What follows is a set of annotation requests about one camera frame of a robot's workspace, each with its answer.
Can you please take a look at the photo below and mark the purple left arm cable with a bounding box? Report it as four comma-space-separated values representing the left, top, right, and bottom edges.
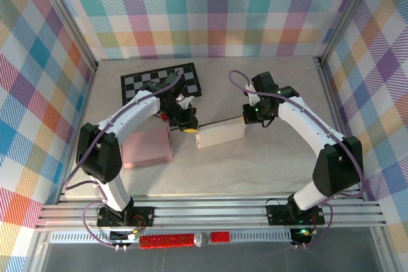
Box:
63, 68, 185, 249

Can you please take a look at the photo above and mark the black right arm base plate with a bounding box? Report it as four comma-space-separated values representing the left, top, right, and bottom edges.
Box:
266, 200, 326, 225

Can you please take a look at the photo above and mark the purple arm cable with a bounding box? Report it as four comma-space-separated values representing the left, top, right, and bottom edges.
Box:
63, 68, 185, 249
228, 70, 366, 249

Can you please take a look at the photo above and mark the white paper box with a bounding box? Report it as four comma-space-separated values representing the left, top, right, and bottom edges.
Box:
194, 116, 247, 150

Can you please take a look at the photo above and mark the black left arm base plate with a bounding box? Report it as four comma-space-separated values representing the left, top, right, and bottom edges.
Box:
97, 206, 155, 229

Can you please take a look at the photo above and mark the aluminium frame post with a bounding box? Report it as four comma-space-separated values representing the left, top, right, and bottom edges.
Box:
31, 0, 99, 71
317, 0, 382, 66

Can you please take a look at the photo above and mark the red glitter rectangle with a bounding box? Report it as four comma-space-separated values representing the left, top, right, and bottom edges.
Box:
211, 231, 231, 243

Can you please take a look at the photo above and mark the aluminium frame rail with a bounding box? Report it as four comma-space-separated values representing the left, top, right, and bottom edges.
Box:
34, 189, 388, 232

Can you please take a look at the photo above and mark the pink paper box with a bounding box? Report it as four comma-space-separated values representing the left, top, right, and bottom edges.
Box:
122, 126, 175, 169

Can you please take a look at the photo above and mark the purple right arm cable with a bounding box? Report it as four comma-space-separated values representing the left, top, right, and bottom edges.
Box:
228, 70, 366, 249

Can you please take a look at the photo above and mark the small controller board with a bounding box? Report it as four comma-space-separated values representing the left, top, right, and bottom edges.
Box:
110, 229, 140, 243
289, 227, 312, 245

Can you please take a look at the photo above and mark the white slotted cable duct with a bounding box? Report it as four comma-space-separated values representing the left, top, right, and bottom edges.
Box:
50, 229, 293, 244

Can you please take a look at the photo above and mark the black grey checkerboard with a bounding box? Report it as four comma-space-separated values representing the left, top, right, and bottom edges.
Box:
120, 62, 203, 107

